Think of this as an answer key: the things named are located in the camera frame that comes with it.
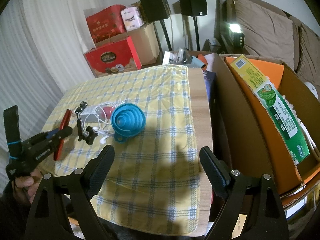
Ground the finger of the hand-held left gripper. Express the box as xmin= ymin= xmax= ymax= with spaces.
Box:
xmin=50 ymin=127 xmax=73 ymax=142
xmin=41 ymin=129 xmax=59 ymax=140

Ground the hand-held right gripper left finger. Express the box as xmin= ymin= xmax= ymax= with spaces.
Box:
xmin=24 ymin=144 xmax=115 ymax=240

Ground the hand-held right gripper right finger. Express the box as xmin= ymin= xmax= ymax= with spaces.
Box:
xmin=199 ymin=146 xmax=290 ymax=240

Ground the black clamp mount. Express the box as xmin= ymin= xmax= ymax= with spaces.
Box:
xmin=74 ymin=101 xmax=97 ymax=145

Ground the white cable bundle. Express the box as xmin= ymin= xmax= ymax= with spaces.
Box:
xmin=80 ymin=101 xmax=125 ymax=144

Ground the blue collapsible funnel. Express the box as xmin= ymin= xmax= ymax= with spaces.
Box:
xmin=111 ymin=102 xmax=146 ymax=143

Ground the cardboard box with orange lining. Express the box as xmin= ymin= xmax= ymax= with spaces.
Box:
xmin=216 ymin=52 xmax=320 ymax=203

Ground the yellow green toothpaste box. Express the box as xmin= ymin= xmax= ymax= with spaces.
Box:
xmin=229 ymin=54 xmax=311 ymax=166

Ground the person's left forearm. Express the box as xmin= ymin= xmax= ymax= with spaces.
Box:
xmin=0 ymin=180 xmax=33 ymax=240

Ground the person's left hand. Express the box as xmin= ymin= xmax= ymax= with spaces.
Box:
xmin=12 ymin=167 xmax=43 ymax=203

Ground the dark purple box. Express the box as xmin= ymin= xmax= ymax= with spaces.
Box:
xmin=202 ymin=70 xmax=218 ymax=110

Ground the red chocolate gift box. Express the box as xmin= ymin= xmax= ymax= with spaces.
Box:
xmin=84 ymin=36 xmax=142 ymax=78

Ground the white curtain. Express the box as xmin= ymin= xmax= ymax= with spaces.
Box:
xmin=0 ymin=0 xmax=118 ymax=170

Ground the yellow plaid tablecloth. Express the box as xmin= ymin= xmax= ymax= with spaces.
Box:
xmin=41 ymin=64 xmax=202 ymax=237

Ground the light blue hair dryer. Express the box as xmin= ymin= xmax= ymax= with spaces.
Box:
xmin=191 ymin=55 xmax=205 ymax=67

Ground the red gift box gold print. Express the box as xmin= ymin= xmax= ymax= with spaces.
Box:
xmin=86 ymin=4 xmax=127 ymax=41

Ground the cardboard box of clutter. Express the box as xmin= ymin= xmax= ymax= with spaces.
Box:
xmin=162 ymin=47 xmax=213 ymax=68

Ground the large plain cardboard box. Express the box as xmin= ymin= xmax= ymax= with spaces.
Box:
xmin=94 ymin=22 xmax=160 ymax=67

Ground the pink tissue pack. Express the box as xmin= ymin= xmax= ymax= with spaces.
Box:
xmin=121 ymin=6 xmax=145 ymax=32

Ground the black radio lamp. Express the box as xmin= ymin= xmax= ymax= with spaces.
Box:
xmin=226 ymin=22 xmax=245 ymax=47

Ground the black speaker stand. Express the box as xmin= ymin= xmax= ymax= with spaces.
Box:
xmin=155 ymin=19 xmax=173 ymax=52
xmin=192 ymin=15 xmax=200 ymax=52

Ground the large brown sofa cushion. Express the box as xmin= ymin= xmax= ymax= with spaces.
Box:
xmin=226 ymin=0 xmax=300 ymax=70

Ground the black speaker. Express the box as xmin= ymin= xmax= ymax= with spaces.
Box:
xmin=138 ymin=0 xmax=172 ymax=23
xmin=177 ymin=0 xmax=207 ymax=17

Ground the brown sofa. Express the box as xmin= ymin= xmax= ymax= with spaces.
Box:
xmin=215 ymin=0 xmax=320 ymax=85

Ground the medium brown sofa cushion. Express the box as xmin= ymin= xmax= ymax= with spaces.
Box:
xmin=289 ymin=16 xmax=320 ymax=78

